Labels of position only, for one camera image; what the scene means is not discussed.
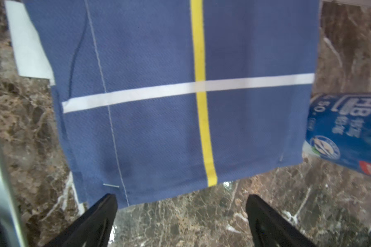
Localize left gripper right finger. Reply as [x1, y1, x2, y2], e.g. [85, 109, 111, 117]
[245, 195, 315, 247]

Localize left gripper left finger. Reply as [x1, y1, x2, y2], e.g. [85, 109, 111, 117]
[46, 193, 117, 247]

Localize navy blue pillowcase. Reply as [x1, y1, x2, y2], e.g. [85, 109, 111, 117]
[23, 1, 320, 208]

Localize blue lidded pencil jar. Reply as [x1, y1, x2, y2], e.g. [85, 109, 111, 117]
[303, 93, 371, 176]

